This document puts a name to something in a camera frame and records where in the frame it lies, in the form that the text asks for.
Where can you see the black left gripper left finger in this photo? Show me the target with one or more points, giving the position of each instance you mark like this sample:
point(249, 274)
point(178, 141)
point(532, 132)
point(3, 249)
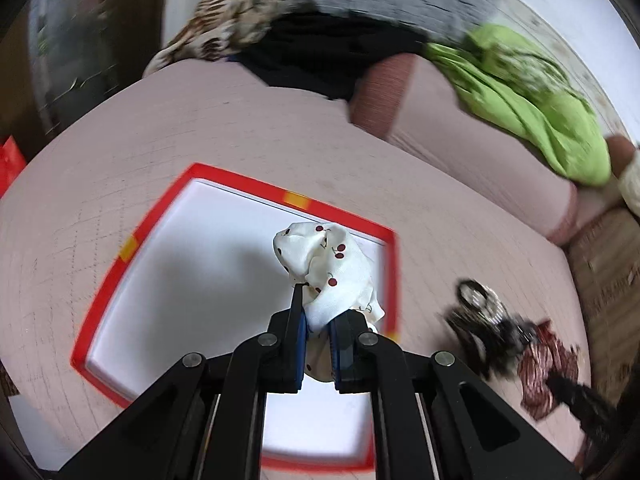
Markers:
point(286, 362)

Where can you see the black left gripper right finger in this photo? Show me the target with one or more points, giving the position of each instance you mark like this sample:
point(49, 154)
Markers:
point(350, 368)

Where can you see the white cherry print scrunchie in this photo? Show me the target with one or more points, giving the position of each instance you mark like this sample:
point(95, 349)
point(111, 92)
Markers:
point(336, 277)

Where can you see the dark red dotted scrunchie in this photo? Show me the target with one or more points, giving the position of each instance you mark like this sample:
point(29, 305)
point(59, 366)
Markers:
point(544, 358)

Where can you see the red rimmed white tray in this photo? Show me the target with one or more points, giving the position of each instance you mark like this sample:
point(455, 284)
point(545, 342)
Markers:
point(200, 275)

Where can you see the dark patterned scrunchie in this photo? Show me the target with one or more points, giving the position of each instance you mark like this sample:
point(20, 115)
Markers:
point(493, 340)

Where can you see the pink quilted bedspread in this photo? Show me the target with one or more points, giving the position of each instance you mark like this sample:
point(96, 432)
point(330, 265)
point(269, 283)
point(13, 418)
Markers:
point(68, 213)

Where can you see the pink pillow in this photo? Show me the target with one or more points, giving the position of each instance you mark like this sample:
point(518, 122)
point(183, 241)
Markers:
point(406, 101)

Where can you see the green cloth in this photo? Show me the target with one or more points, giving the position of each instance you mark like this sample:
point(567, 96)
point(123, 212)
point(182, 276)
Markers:
point(506, 80)

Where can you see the tiger print plush blanket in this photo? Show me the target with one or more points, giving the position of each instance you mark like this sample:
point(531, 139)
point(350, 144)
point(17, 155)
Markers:
point(216, 29)

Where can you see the red bag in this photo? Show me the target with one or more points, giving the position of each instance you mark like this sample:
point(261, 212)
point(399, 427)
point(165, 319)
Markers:
point(12, 163)

